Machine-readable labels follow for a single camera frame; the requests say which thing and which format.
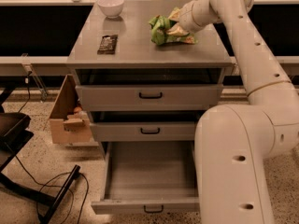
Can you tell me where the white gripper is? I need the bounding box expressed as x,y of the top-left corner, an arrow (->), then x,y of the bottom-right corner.
166,0 -> 221,36

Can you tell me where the green rice chip bag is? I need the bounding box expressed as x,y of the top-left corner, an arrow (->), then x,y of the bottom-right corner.
149,15 -> 197,46

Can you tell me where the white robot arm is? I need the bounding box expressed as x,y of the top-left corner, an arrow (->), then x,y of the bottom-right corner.
178,0 -> 299,224

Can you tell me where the grey top drawer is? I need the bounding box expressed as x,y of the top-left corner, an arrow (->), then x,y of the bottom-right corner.
76,85 -> 223,111

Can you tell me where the grey drawer cabinet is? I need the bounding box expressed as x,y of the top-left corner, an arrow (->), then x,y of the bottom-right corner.
66,0 -> 235,159

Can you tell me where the grey middle drawer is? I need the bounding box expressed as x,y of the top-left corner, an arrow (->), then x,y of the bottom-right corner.
90,122 -> 196,142

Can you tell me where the grey open bottom drawer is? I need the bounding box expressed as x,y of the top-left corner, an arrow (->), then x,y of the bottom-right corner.
92,141 -> 199,215

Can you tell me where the white bowl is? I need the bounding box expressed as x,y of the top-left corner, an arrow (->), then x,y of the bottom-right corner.
97,0 -> 124,18

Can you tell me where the orange ball in box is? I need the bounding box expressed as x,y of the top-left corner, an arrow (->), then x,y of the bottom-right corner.
73,106 -> 82,114

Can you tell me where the cardboard box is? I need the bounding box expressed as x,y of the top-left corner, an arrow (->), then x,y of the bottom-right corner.
50,75 -> 92,145

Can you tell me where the black chair base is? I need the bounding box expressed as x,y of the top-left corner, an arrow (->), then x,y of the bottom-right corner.
0,89 -> 80,224

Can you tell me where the black floor cable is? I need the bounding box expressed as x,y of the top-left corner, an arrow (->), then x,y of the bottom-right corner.
3,71 -> 90,224

